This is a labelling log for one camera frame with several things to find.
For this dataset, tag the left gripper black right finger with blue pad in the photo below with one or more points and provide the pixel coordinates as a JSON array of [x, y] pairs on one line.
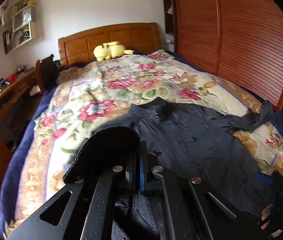
[[155, 178]]

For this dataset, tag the yellow plush toy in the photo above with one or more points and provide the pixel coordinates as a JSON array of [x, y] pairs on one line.
[[110, 50]]

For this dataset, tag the wooden headboard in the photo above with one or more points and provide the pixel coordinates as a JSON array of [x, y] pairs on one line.
[[141, 37]]

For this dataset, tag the red object on desk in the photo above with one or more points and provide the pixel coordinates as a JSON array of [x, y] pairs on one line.
[[12, 78]]

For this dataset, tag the dark navy jacket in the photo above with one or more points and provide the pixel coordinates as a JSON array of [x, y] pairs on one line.
[[192, 140]]

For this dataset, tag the navy blue bed sheet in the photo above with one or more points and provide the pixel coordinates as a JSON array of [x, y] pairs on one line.
[[10, 184]]

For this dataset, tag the person's right hand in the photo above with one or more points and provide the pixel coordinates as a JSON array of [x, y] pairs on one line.
[[265, 213]]

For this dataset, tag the floral bed blanket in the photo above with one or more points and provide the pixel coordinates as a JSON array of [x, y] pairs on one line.
[[87, 96]]

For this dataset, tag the dark wooden corner shelf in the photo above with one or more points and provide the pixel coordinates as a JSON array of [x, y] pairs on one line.
[[168, 16]]

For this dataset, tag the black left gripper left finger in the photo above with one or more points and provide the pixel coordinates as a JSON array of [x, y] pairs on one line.
[[107, 165]]

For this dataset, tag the louvered wooden wardrobe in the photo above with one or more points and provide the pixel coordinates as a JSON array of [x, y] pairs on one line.
[[239, 40]]

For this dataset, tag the white wall shelf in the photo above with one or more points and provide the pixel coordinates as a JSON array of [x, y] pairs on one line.
[[17, 24]]

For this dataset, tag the dark wooden chair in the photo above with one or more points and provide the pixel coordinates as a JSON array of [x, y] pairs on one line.
[[46, 73]]

